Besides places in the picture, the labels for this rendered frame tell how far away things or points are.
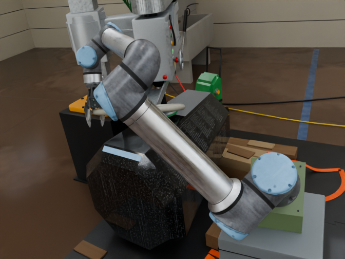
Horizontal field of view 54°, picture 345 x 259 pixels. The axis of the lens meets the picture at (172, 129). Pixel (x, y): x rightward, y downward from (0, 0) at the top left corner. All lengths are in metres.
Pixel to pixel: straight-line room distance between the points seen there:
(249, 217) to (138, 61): 0.64
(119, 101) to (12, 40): 8.62
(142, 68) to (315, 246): 0.95
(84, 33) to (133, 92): 1.86
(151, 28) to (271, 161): 1.32
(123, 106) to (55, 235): 2.10
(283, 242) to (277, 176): 0.36
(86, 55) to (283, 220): 1.09
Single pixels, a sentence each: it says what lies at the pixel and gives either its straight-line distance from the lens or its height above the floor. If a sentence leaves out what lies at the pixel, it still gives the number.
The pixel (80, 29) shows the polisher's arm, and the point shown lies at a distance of 2.86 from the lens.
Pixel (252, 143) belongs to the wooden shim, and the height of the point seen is 0.14.
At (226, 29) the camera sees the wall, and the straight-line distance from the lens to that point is 7.29.
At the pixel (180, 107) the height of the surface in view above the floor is 1.22.
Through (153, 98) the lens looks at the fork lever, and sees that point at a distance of 2.18.
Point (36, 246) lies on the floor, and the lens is 2.99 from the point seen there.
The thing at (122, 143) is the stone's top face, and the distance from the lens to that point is 2.25.
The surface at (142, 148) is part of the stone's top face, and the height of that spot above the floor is 0.83.
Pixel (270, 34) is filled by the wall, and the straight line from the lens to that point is 7.13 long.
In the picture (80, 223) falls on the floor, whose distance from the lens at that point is 3.02.
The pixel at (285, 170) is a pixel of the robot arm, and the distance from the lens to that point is 1.22.
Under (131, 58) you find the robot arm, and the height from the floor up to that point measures 1.64.
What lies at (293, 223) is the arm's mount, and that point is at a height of 0.90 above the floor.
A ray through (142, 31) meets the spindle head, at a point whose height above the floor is 1.48.
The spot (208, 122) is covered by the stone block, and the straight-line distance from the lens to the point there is 2.61.
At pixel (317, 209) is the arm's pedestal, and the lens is 1.65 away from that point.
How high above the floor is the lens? 1.91
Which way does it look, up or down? 28 degrees down
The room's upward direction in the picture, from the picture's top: 7 degrees counter-clockwise
